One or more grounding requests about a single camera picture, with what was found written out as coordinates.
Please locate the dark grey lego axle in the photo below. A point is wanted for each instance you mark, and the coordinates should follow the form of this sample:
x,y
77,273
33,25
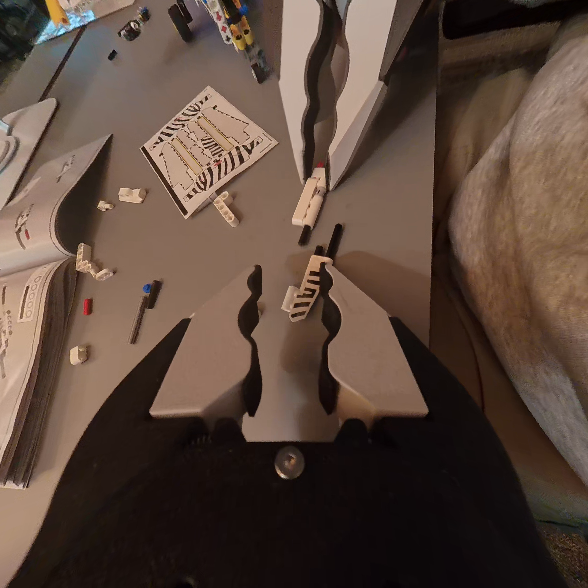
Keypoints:
x,y
138,319

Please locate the yellow zebra lego model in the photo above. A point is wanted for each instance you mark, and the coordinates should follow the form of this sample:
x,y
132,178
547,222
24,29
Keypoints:
x,y
239,32

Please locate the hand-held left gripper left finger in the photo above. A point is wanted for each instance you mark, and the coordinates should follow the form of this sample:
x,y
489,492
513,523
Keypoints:
x,y
202,367

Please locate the yellow plastic piece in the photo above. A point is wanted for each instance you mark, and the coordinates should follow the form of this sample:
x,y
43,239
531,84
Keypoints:
x,y
57,11

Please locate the zebra striped lego panel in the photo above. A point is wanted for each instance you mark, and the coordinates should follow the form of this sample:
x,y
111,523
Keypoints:
x,y
305,294

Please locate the grey rounded flat object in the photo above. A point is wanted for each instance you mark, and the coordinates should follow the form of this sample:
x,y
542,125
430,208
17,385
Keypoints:
x,y
32,133

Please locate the open lego instruction booklet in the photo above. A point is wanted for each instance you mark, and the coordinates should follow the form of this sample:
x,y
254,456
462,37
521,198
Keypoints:
x,y
27,321

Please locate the small white lego block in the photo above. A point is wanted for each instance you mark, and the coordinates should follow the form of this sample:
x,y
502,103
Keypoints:
x,y
78,354

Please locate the white lego assembly red pin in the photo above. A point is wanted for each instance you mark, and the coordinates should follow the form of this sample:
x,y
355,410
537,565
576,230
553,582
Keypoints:
x,y
308,202

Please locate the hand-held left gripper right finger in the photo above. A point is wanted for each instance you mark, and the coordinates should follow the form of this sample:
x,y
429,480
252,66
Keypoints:
x,y
376,367

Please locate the large black lego wheel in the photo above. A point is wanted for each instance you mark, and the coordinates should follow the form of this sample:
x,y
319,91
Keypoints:
x,y
180,23

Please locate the white curved lego piece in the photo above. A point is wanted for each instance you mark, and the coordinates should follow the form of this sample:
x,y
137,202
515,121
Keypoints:
x,y
132,194

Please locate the white angled lego beam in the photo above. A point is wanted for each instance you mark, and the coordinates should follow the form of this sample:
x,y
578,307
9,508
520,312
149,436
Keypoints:
x,y
225,209

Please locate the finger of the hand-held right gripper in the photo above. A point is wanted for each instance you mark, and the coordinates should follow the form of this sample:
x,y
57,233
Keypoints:
x,y
367,46
294,59

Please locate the small blue lego piece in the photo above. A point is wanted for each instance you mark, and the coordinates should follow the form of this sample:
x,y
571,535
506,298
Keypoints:
x,y
143,13

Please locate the zebra print sticker sheet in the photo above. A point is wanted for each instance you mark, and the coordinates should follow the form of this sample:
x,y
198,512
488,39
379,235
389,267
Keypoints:
x,y
209,151

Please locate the shiny foil bag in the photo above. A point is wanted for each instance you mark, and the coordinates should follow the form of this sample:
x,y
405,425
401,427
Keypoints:
x,y
92,11

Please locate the grey lego piece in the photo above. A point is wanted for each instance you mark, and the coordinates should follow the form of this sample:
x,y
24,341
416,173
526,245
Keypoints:
x,y
209,200

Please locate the short black lego connector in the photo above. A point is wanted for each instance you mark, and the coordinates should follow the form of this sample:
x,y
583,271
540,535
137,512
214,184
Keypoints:
x,y
155,295

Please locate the grey fluffy blanket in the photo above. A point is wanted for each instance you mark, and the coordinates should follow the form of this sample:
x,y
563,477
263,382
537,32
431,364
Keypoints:
x,y
528,229

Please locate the tiny white lego connector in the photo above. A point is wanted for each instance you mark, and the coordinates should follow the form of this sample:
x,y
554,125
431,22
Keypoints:
x,y
105,205

